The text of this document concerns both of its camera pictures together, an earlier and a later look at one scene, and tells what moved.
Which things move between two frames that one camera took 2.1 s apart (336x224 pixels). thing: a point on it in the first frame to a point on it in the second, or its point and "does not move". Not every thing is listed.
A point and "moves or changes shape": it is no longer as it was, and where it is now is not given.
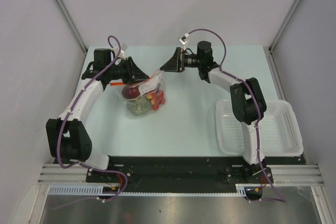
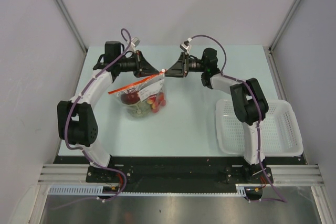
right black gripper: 176,64 to 181,68
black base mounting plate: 185,174 does not move
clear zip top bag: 144,97 moves or changes shape
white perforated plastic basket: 282,136 does not move
